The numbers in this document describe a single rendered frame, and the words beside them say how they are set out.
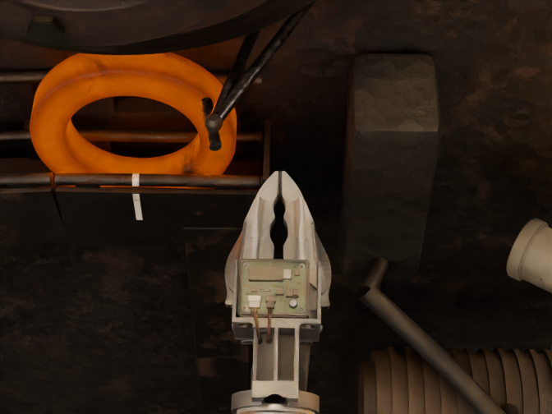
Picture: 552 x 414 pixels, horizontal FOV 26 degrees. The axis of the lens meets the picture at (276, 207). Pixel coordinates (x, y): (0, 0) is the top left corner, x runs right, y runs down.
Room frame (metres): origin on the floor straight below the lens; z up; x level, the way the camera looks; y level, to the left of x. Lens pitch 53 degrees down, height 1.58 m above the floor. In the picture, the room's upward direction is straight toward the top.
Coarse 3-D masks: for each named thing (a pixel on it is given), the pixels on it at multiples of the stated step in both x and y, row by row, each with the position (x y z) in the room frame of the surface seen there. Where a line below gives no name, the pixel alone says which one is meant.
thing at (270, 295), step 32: (256, 288) 0.52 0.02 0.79; (288, 288) 0.52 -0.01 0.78; (320, 288) 0.52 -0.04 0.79; (256, 320) 0.49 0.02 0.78; (288, 320) 0.49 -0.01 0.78; (320, 320) 0.49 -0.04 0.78; (256, 352) 0.48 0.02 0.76; (288, 352) 0.48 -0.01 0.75; (256, 384) 0.44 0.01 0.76; (288, 384) 0.44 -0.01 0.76
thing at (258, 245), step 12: (276, 180) 0.64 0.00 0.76; (264, 192) 0.63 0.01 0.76; (276, 192) 0.63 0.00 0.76; (252, 204) 0.62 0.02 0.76; (264, 204) 0.62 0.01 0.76; (252, 216) 0.61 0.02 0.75; (264, 216) 0.61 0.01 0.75; (252, 228) 0.60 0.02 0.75; (264, 228) 0.60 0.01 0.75; (252, 240) 0.59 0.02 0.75; (264, 240) 0.59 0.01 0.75; (252, 252) 0.57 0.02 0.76; (264, 252) 0.58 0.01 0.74
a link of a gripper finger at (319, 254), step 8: (312, 224) 0.61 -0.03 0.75; (312, 232) 0.60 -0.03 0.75; (320, 248) 0.59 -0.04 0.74; (320, 256) 0.58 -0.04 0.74; (328, 264) 0.57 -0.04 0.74; (312, 272) 0.57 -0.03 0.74; (328, 272) 0.57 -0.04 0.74; (312, 280) 0.56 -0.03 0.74; (328, 280) 0.56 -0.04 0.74; (328, 288) 0.56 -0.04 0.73; (328, 296) 0.55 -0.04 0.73; (328, 304) 0.54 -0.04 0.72
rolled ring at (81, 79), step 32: (64, 64) 0.72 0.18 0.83; (96, 64) 0.71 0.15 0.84; (128, 64) 0.71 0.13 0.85; (160, 64) 0.71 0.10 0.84; (192, 64) 0.72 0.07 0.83; (64, 96) 0.70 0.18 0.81; (96, 96) 0.70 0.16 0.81; (160, 96) 0.70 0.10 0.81; (192, 96) 0.70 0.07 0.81; (32, 128) 0.70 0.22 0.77; (64, 128) 0.70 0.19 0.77; (224, 128) 0.70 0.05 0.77; (64, 160) 0.70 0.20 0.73; (96, 160) 0.71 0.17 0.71; (128, 160) 0.72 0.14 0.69; (160, 160) 0.72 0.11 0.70; (192, 160) 0.70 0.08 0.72; (224, 160) 0.70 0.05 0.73
